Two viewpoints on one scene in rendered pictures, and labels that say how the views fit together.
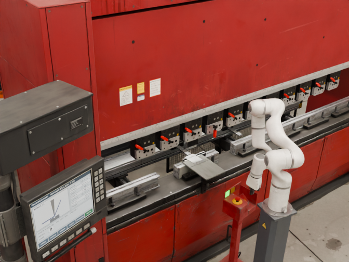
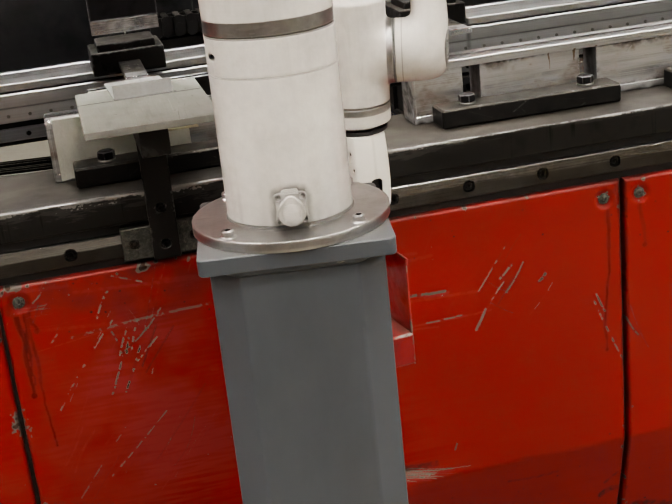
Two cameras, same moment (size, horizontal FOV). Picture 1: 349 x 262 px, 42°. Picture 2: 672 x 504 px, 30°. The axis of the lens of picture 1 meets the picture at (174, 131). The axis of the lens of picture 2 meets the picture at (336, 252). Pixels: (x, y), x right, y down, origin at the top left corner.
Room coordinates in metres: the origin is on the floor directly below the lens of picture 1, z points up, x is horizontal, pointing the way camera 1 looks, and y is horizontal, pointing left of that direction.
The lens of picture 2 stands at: (1.22, -1.18, 1.37)
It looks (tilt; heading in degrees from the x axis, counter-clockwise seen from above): 20 degrees down; 25
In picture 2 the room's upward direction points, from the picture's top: 6 degrees counter-clockwise
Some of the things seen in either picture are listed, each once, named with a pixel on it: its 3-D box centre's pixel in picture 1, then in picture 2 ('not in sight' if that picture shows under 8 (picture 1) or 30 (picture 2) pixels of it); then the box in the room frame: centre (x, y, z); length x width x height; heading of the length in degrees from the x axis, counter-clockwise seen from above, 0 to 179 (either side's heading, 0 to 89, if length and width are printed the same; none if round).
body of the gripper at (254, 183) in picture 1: (254, 180); (359, 159); (2.60, -0.57, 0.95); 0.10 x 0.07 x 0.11; 46
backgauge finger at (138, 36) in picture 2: (179, 146); (129, 59); (2.94, -0.04, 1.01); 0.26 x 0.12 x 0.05; 37
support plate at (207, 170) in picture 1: (203, 167); (144, 107); (2.69, -0.22, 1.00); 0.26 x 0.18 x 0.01; 37
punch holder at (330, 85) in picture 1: (330, 79); not in sight; (3.75, -1.39, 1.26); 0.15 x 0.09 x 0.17; 127
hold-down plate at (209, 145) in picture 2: (199, 171); (175, 159); (2.78, -0.20, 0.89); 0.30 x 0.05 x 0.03; 127
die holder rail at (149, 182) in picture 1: (127, 191); not in sight; (2.47, 0.31, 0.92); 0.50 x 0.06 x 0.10; 127
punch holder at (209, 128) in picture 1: (211, 120); not in sight; (2.91, -0.27, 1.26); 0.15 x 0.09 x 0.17; 127
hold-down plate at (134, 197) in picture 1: (125, 202); not in sight; (2.40, 0.32, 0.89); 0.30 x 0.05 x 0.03; 127
